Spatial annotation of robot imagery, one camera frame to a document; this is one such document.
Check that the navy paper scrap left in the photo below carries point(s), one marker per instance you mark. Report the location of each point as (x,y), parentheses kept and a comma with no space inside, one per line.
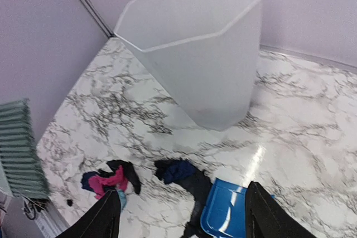
(85,180)

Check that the black and navy paper scrap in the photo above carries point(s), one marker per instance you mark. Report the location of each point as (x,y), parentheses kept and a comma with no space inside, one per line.
(185,174)

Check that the blue plastic dustpan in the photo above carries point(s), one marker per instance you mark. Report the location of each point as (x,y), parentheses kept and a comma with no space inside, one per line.
(224,212)

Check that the small black paper ball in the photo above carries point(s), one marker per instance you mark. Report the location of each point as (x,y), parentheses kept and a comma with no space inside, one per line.
(69,202)

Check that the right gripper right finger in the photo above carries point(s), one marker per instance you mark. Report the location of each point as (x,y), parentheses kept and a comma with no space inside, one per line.
(265,218)

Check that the translucent white plastic bin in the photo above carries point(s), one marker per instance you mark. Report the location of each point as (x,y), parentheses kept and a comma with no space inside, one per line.
(203,52)

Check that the light blue paper scrap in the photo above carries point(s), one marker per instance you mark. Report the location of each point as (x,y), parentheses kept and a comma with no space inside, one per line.
(123,199)

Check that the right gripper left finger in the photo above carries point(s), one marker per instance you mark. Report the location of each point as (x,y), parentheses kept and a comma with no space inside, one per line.
(100,221)

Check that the green hand brush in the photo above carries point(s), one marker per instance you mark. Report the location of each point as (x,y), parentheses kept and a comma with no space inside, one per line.
(21,171)

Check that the black paper scrap left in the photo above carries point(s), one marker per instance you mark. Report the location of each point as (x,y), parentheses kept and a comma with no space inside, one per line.
(128,171)

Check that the white crumpled paper scrap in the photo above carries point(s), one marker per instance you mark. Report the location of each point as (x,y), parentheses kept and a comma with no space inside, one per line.
(72,165)

